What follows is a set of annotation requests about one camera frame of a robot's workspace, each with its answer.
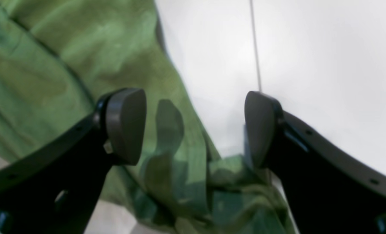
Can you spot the green t-shirt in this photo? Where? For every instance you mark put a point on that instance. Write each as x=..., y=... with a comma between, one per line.
x=91, y=108

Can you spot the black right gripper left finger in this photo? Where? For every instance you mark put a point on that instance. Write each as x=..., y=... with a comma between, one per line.
x=55, y=189

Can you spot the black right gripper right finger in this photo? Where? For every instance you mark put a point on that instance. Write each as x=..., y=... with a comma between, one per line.
x=328, y=191

